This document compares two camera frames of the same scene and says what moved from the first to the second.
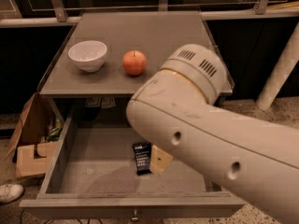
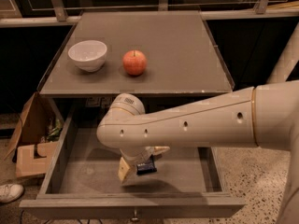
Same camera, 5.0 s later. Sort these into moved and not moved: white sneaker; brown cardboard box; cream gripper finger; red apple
Moved: cream gripper finger
Not moved: red apple; white sneaker; brown cardboard box
